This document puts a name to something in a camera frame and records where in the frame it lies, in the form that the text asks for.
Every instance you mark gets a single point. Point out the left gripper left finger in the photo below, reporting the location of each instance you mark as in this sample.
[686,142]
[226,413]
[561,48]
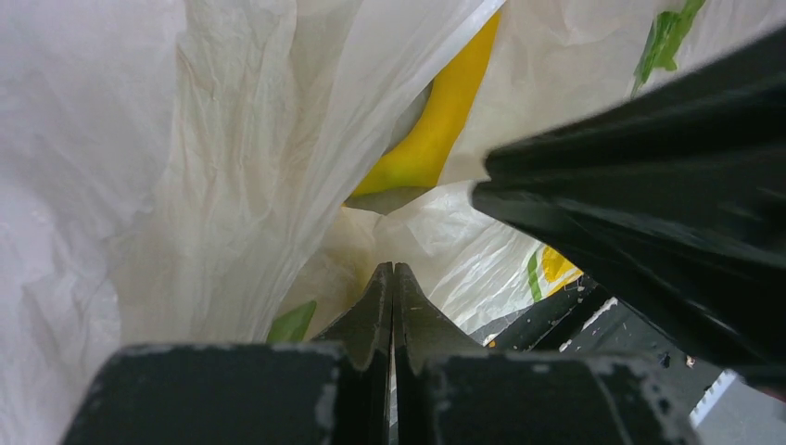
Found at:
[330,390]

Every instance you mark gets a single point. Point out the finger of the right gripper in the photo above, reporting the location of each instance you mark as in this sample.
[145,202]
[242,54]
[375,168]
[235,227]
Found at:
[675,203]

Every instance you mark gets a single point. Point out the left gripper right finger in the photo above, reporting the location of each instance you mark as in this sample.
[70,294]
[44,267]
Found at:
[451,390]

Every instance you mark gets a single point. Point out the white plastic bag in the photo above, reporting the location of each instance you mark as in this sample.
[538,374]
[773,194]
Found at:
[181,171]

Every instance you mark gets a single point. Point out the yellow fake banana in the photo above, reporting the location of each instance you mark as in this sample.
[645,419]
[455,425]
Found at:
[419,158]

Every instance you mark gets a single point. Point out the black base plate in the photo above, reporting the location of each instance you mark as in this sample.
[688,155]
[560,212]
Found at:
[583,317]

